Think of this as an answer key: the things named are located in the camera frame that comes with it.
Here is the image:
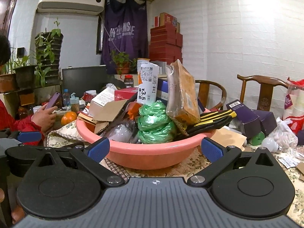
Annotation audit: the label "folded cardboard sheet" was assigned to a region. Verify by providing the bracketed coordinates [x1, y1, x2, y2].
[78, 99, 129, 134]

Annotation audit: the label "plant in brown pot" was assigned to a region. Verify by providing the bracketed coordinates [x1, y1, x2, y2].
[0, 59, 17, 93]

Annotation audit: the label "tan red gift box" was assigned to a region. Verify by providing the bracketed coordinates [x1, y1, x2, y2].
[154, 13, 180, 33]

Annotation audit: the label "purple phone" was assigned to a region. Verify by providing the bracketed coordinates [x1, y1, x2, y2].
[45, 92, 63, 111]

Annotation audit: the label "green round object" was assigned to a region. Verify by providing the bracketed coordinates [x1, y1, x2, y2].
[252, 132, 266, 146]

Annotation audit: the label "hanging purple shirt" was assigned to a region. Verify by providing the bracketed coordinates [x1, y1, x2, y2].
[101, 0, 149, 74]

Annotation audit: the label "white carton box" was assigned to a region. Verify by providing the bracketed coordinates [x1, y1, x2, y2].
[89, 87, 124, 119]

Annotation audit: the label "bottle with teal cap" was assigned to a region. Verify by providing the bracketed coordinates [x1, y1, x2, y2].
[70, 93, 80, 113]

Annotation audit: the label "plant in red pot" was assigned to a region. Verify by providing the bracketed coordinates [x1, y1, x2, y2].
[110, 50, 137, 75]

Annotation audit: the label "red white plastic bag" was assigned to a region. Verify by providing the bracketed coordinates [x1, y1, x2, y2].
[282, 77, 304, 135]

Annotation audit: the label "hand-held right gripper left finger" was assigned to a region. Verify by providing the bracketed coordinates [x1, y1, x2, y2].
[30, 137, 125, 188]

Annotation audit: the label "pink red box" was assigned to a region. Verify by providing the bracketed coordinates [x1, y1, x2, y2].
[114, 88, 140, 101]

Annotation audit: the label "orange fruit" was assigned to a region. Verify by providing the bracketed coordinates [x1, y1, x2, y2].
[61, 111, 78, 126]

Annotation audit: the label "high back wooden chair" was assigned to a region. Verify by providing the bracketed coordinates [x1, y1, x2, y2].
[237, 74, 295, 112]

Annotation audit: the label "green plastic bag bundle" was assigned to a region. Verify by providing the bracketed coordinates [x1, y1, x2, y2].
[138, 101, 177, 144]

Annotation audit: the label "black monitor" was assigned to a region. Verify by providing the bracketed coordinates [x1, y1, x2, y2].
[61, 66, 108, 95]

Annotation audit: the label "clear water bottle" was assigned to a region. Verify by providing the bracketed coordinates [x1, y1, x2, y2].
[62, 89, 71, 108]

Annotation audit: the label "brown paper envelope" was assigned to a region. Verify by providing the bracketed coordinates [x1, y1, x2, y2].
[210, 128, 247, 151]

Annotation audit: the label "stack of red boxes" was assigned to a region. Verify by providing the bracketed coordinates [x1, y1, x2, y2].
[149, 25, 183, 65]

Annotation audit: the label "white printed paper roll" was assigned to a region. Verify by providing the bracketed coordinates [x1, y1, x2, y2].
[137, 63, 159, 105]

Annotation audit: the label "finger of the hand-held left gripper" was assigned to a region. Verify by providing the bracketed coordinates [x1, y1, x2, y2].
[17, 131, 43, 146]

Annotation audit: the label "plain purple box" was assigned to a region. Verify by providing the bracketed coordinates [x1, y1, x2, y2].
[252, 109, 278, 136]

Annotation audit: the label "stacked black planter tower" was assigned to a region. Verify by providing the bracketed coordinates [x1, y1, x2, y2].
[35, 18, 64, 86]

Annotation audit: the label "round back wooden chair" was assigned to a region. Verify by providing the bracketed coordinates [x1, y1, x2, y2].
[195, 79, 228, 112]

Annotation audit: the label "checkered cloth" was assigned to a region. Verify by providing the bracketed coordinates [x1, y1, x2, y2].
[100, 158, 134, 181]

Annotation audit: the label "plant in black pot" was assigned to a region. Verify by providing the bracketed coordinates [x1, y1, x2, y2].
[13, 55, 39, 90]

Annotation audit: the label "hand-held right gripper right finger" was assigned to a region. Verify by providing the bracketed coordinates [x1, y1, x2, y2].
[188, 137, 282, 188]

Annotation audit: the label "purple box with barcode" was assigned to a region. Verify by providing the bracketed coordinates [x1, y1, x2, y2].
[226, 100, 262, 139]

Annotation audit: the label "orange snack packet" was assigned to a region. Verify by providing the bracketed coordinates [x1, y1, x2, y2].
[165, 59, 201, 133]

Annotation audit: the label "pink plastic basin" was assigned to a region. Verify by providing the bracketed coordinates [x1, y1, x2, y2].
[76, 108, 222, 170]

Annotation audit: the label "dark blue box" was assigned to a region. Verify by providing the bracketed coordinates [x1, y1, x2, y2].
[155, 77, 170, 103]

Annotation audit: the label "white label slips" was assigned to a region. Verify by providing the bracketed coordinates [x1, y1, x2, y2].
[278, 157, 301, 169]

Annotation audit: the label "dark wooden cabinet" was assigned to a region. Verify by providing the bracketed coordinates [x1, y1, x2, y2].
[0, 0, 20, 36]

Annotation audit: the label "dark jar red lid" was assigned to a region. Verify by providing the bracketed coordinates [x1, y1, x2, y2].
[123, 74, 139, 89]

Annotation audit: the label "black yellow work glove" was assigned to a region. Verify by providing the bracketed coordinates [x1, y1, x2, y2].
[199, 109, 237, 124]
[176, 116, 233, 141]

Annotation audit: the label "floral cloth desktop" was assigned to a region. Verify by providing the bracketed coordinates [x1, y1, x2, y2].
[46, 119, 304, 228]

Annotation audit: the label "clear bag of nuts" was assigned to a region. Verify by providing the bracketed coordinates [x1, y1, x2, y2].
[271, 117, 299, 149]

